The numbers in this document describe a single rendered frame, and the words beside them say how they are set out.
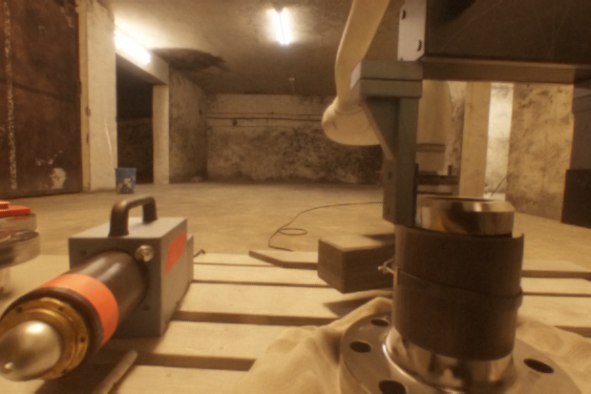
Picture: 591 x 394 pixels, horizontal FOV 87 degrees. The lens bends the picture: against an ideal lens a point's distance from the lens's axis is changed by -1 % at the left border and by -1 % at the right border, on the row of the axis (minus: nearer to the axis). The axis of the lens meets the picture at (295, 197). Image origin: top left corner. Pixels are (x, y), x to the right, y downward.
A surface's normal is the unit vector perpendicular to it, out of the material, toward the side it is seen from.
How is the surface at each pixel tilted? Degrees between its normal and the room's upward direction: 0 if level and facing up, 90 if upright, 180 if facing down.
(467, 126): 90
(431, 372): 78
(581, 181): 90
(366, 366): 0
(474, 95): 90
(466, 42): 90
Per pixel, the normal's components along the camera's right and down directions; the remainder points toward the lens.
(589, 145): -1.00, -0.03
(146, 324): 0.13, 0.09
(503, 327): 0.38, 0.09
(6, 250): 0.97, 0.04
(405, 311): -0.93, 0.00
